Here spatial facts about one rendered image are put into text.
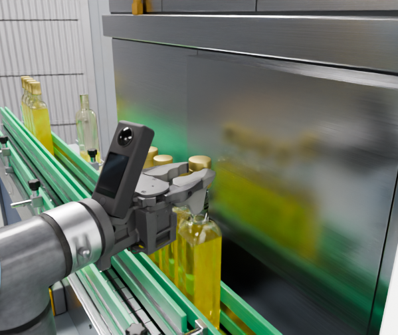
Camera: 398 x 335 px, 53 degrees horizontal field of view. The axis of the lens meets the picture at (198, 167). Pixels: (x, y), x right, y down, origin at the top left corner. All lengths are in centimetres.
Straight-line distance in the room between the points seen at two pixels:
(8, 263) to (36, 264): 3
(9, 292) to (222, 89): 48
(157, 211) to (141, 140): 10
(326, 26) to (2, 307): 49
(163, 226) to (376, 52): 34
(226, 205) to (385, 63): 41
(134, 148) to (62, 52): 336
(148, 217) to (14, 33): 343
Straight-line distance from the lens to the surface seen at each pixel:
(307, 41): 59
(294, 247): 67
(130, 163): 48
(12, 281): 42
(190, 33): 83
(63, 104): 389
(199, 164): 59
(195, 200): 57
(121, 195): 48
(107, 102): 392
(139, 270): 76
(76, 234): 45
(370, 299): 61
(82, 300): 85
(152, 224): 51
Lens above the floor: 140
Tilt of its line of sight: 21 degrees down
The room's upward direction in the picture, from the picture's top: straight up
